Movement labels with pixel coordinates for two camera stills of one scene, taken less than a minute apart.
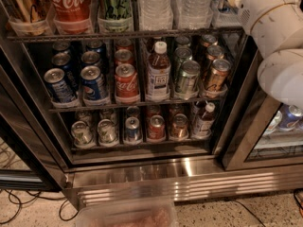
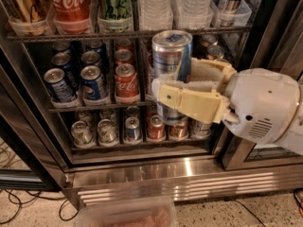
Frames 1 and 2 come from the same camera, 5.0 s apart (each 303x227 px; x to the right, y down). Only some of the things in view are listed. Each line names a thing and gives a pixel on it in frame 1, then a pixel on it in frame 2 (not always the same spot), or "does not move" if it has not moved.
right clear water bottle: [191, 7] does not move
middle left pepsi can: [63, 61] does not move
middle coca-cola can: [124, 57] does not move
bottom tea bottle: [204, 121] does not move
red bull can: [224, 6] to [171, 51]
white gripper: [264, 2] to [262, 102]
